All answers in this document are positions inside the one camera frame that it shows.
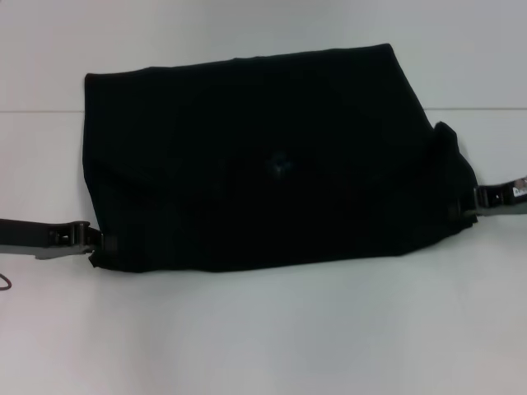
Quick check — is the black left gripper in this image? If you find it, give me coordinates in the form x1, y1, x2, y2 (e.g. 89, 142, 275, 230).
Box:
0, 219, 119, 261

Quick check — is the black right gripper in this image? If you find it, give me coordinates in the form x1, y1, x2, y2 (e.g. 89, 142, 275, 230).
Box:
448, 185, 527, 219

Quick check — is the black shirt with FREE print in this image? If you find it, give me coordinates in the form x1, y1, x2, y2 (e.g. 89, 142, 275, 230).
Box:
83, 42, 481, 275

